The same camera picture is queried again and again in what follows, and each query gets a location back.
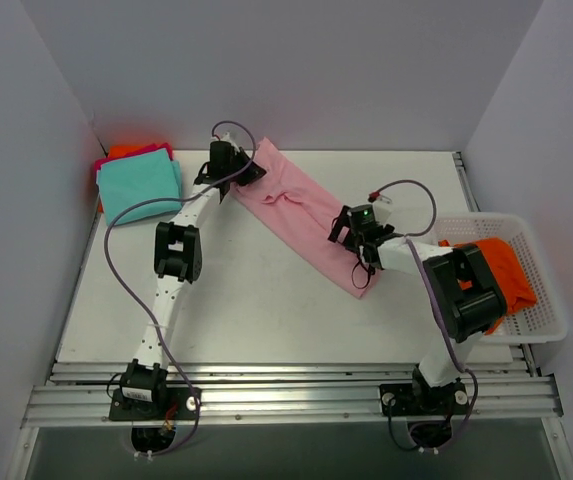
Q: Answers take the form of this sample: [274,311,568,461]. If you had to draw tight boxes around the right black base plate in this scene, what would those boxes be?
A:
[378,382,470,417]

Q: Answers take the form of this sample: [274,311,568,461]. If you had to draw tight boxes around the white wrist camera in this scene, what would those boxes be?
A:
[368,191,393,224]
[211,131,239,149]

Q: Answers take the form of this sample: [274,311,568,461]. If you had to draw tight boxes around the folded orange t shirt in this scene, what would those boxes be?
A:
[94,144,155,223]

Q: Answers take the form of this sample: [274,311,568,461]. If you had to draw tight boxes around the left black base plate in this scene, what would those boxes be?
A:
[108,387,197,422]

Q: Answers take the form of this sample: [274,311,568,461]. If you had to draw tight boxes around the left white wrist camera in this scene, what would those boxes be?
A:
[211,131,239,149]

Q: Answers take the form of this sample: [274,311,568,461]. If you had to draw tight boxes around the folded teal t shirt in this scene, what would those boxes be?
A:
[96,148,182,225]

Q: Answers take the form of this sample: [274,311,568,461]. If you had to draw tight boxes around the white plastic basket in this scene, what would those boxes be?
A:
[434,212,568,345]

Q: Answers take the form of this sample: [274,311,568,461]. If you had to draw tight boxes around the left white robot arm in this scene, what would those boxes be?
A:
[117,135,265,419]

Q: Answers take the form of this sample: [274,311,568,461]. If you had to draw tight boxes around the pink t shirt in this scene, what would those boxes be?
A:
[233,138,378,299]

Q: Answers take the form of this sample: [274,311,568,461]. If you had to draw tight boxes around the aluminium mounting rail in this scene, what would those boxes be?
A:
[21,358,563,428]

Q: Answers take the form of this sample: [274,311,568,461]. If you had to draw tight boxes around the orange t shirt in basket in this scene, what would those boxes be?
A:
[438,237,538,336]

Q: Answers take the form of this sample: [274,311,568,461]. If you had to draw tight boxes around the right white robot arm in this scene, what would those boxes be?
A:
[328,204,507,413]

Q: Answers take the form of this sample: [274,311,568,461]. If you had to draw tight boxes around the black cable on right wrist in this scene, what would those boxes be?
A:
[350,244,380,290]

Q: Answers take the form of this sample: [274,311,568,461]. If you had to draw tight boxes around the folded magenta t shirt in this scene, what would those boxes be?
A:
[93,143,173,175]

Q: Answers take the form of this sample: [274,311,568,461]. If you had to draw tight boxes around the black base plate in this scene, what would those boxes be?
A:
[108,387,197,422]
[378,382,470,417]

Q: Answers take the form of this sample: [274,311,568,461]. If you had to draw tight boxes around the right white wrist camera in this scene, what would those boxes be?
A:
[368,191,393,224]

